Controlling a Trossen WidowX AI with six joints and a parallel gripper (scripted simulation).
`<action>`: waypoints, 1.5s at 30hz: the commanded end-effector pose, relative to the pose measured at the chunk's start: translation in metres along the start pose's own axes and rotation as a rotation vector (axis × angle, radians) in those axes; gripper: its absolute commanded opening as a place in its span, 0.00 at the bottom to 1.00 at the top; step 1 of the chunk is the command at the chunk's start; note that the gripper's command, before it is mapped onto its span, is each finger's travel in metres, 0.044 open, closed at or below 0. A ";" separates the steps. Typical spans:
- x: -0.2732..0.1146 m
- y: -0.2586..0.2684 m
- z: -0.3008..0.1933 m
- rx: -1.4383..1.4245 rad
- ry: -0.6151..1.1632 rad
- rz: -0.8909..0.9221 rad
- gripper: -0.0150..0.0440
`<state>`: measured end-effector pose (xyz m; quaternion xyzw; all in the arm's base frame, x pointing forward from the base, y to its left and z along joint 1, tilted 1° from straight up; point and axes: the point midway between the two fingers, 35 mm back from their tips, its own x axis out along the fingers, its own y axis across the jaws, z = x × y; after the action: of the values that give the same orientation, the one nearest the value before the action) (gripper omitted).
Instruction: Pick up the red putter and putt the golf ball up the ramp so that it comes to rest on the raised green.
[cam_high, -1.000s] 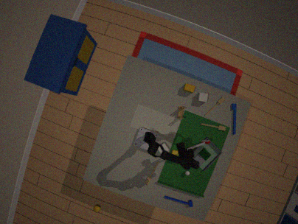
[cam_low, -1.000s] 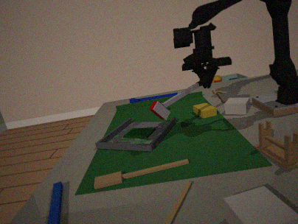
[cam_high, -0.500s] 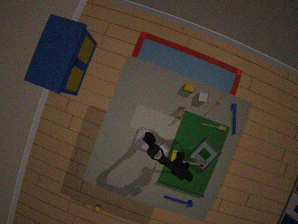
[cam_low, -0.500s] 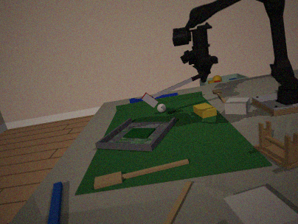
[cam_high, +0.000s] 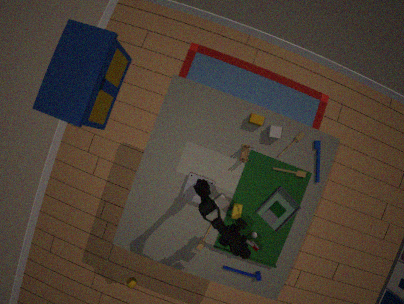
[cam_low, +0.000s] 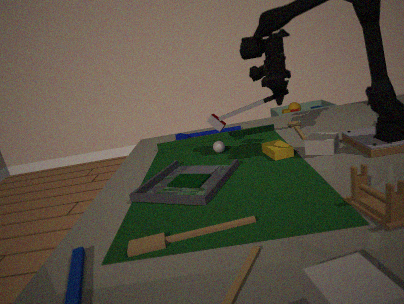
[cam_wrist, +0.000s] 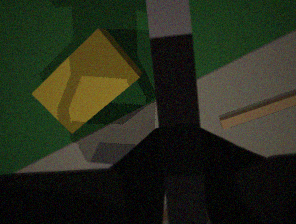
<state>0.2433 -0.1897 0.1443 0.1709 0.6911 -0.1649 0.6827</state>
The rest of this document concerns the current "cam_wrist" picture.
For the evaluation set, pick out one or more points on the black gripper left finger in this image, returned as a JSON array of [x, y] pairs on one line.
[[132, 191]]

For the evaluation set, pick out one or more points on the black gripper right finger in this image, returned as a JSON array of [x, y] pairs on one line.
[[242, 187]]

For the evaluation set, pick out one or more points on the green flat mat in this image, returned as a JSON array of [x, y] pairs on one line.
[[37, 36]]

